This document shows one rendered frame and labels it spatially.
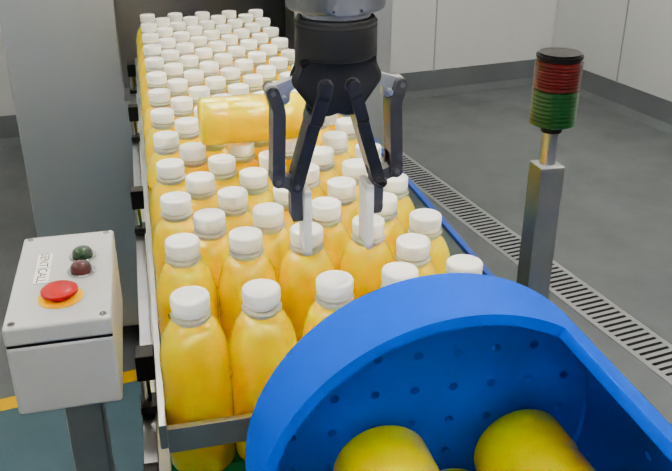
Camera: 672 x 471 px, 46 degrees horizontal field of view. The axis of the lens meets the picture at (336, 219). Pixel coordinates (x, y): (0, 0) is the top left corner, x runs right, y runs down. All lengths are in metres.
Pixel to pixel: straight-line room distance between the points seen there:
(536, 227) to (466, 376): 0.60
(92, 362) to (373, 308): 0.37
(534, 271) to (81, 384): 0.68
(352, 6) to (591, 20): 5.00
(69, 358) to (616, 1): 4.92
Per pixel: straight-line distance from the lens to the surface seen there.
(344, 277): 0.83
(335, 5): 0.69
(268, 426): 0.56
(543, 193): 1.17
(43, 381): 0.84
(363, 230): 0.81
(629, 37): 5.39
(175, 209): 1.02
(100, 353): 0.82
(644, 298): 3.17
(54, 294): 0.83
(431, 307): 0.53
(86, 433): 0.98
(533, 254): 1.21
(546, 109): 1.12
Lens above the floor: 1.51
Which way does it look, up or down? 25 degrees down
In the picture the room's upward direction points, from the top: straight up
